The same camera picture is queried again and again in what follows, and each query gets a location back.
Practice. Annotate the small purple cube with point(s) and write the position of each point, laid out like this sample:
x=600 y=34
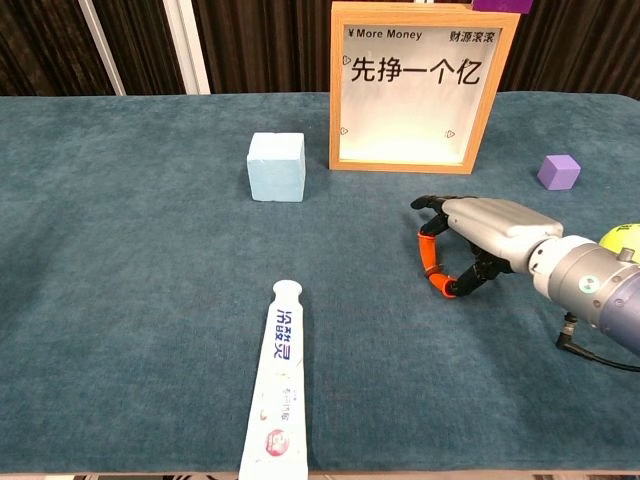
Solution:
x=557 y=174

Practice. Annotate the teal table cloth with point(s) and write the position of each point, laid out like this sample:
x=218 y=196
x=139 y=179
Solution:
x=150 y=300

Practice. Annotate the white toothpaste tube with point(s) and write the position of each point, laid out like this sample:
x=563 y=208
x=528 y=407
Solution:
x=277 y=390

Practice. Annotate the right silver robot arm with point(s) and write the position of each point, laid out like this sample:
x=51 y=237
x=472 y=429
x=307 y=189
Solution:
x=590 y=285

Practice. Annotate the thin white frame post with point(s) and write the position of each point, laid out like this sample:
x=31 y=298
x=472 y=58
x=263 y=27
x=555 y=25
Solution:
x=102 y=47

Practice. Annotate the yellow tennis ball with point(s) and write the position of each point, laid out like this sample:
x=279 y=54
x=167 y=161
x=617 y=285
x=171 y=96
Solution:
x=622 y=239

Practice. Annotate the wide white frame post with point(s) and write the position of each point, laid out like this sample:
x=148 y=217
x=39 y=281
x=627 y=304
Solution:
x=186 y=47

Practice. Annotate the purple toy building brick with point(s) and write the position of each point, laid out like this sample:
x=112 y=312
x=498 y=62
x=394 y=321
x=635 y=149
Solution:
x=502 y=5

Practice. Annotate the light blue foam cube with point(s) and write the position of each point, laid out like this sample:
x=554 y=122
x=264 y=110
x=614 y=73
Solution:
x=276 y=170

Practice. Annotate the wooden framed sign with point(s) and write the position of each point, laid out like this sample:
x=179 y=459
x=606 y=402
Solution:
x=415 y=90

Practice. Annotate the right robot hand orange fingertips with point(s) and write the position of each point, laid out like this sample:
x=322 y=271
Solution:
x=492 y=225

